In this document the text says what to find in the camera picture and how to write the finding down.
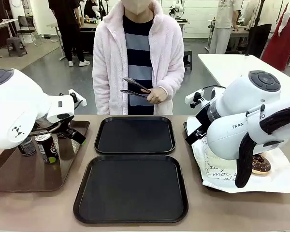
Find chocolate sprinkled donut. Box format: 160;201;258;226
251;154;272;175

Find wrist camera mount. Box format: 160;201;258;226
68;88;87;107
185;88;206;109

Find black tripod pole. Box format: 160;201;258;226
246;0;266;57

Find seated bystander in dark top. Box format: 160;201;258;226
83;0;99;19

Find person left hand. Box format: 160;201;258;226
140;87;169;105

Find black serving tongs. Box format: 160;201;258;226
119;77;152;100

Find thin black camera cable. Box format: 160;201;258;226
202;84;227;92

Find white wall desk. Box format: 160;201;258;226
0;18;19;58

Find white paper sheet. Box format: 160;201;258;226
186;116;290;195

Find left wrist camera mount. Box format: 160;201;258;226
68;88;87;107

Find black square tray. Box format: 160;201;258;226
73;154;189;224
94;116;176;155

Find brown plastic tray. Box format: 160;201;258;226
0;120;90;193

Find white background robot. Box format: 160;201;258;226
168;0;186;19

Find bystander white top black trousers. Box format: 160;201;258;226
243;0;273;58

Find white side table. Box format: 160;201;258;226
197;53;290;97

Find person in pink fleece jacket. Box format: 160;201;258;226
92;0;186;116

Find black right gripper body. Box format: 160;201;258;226
198;102;211;133

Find person left forearm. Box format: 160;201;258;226
157;67;186;97

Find bystander in beige clothes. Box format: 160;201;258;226
208;0;242;55

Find empty printed paper box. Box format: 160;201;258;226
203;145;240;182

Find grey step stool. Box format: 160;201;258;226
183;49;193;71

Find dark plastic stool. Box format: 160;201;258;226
6;37;29;58

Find beige face mask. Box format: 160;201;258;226
122;0;155;16

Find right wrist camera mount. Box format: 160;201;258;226
185;88;206;109

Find black braided cable sleeve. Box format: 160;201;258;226
234;102;290;189

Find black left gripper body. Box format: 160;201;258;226
55;117;76;136

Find person right forearm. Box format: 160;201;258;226
92;72;112;116

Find black office chair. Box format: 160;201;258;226
16;15;43;47

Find bystander in black clothes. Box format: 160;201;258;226
48;0;90;67

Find grey background workbench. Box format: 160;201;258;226
207;19;251;53

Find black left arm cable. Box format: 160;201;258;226
30;120;62;135

